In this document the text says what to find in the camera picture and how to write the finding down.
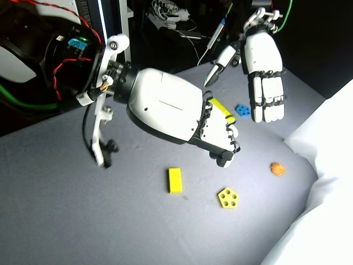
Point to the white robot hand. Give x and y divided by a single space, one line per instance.
262 52
165 107

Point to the multicolour puzzle cube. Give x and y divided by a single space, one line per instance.
220 107

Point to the blue pentagon block with holes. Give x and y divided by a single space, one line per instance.
243 110

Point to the yellow rectangular block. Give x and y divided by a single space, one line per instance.
175 180

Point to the dark flat phone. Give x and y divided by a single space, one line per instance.
190 34

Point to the spare white robot hand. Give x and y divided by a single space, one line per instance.
168 13

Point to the black panel with lit edge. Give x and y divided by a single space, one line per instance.
113 16

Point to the yellow pentagon block with holes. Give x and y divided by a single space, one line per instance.
228 198

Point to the orange swirl toy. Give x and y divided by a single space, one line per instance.
278 169

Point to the grey table cloth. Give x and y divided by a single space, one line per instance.
82 207

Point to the white cloth sheet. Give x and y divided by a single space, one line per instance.
331 165

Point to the white upright post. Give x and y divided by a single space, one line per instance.
124 16

